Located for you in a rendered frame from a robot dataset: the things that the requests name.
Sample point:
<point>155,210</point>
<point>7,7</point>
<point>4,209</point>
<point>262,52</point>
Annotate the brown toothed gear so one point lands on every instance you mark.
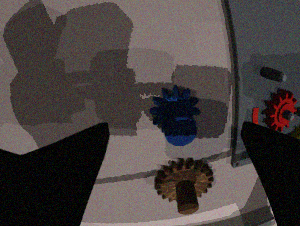
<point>183,183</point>

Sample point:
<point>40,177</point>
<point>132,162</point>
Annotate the red gear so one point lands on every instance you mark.
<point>281,102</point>

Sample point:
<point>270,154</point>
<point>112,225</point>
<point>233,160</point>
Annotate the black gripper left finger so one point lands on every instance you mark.
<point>52,184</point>

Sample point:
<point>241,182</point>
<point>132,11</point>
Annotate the dark blue gear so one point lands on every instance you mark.
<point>175,113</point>

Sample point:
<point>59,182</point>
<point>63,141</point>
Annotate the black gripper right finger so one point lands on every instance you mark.
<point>276,157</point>

